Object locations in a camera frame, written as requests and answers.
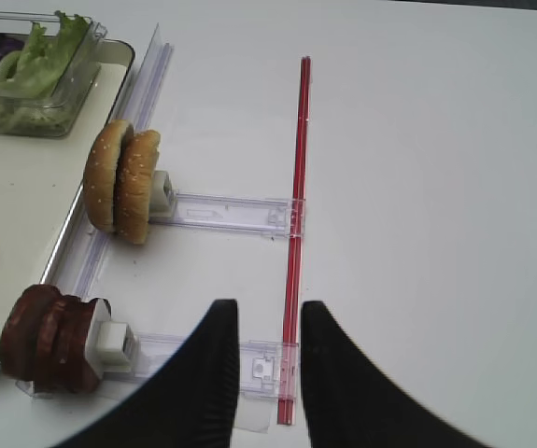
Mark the sesame bun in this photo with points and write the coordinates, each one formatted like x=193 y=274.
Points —
x=132 y=190
x=100 y=173

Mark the white metal tray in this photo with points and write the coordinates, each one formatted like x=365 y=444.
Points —
x=40 y=181

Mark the white pusher block patties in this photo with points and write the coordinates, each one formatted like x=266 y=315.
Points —
x=110 y=346

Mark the sesame bun top inner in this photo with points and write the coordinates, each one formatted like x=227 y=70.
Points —
x=100 y=173

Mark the right red rail strip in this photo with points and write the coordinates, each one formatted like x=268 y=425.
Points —
x=286 y=401

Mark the clear track patty lane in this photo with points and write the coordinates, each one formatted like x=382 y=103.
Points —
x=267 y=375

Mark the sesame bun top outer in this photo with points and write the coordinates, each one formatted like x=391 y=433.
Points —
x=132 y=190

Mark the brown meat patty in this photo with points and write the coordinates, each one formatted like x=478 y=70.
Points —
x=20 y=332
x=60 y=362

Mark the brown meat patty outer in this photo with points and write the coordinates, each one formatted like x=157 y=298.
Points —
x=60 y=362

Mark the brown meat patty inner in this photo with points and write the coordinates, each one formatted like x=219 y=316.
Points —
x=20 y=332

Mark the green lettuce leaves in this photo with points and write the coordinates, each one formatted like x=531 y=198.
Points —
x=30 y=74

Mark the clear plastic salad box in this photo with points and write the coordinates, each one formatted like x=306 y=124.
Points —
x=58 y=93

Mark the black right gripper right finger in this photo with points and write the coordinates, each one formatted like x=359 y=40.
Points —
x=349 y=402

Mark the clear track right bun lane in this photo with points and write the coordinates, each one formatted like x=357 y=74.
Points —
x=266 y=217

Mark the white pusher block buns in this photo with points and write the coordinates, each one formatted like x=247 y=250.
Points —
x=162 y=195

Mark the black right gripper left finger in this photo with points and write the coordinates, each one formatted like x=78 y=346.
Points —
x=190 y=401

